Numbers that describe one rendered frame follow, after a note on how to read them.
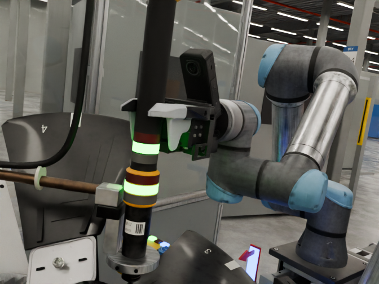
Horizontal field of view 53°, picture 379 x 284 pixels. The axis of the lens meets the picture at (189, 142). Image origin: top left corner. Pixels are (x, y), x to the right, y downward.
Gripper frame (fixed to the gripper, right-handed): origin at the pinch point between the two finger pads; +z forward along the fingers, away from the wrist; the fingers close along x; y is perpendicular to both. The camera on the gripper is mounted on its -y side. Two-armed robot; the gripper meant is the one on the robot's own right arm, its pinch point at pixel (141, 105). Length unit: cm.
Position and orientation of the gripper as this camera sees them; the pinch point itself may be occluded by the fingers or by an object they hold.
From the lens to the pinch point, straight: 46.5
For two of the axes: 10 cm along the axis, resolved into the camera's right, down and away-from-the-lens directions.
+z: -4.9, 0.6, -8.7
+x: -8.6, -1.8, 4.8
